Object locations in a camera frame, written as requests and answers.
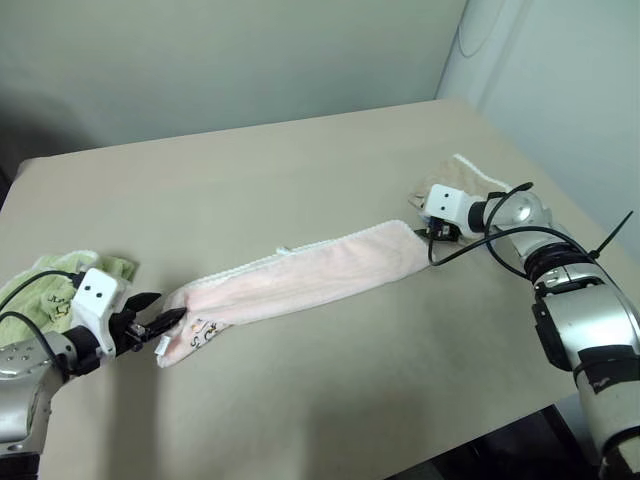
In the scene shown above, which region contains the green towel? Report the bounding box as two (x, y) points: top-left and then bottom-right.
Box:
(0, 248), (141, 347)

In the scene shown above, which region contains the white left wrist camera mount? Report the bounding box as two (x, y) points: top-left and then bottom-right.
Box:
(73, 267), (125, 359)

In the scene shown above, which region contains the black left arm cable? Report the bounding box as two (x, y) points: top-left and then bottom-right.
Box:
(0, 269), (87, 384)

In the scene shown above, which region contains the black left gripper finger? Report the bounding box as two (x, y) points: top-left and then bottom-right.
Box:
(143, 307), (188, 342)
(123, 291), (163, 318)

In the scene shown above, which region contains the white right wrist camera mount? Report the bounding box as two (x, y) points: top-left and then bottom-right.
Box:
(424, 183), (477, 237)

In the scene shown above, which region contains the pink towel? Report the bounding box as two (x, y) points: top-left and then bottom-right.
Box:
(154, 218), (435, 370)

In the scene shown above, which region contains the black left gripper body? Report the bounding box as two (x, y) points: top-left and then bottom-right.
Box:
(107, 307), (152, 358)

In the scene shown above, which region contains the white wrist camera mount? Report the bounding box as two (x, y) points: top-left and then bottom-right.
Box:
(73, 267), (125, 359)
(424, 183), (477, 237)

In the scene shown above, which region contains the beige towel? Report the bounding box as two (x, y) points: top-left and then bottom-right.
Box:
(406, 153), (514, 242)

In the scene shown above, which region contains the thin white wall cable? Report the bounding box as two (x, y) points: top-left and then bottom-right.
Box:
(457, 0), (499, 58)

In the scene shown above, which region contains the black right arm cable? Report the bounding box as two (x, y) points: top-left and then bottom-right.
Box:
(427, 182), (594, 282)

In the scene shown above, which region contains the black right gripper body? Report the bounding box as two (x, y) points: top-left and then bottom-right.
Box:
(420, 214), (462, 243)

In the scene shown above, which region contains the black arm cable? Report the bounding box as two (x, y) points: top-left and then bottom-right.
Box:
(0, 269), (87, 384)
(427, 182), (594, 282)

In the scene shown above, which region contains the black zip tie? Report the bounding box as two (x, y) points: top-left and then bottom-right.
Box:
(586, 210), (634, 262)

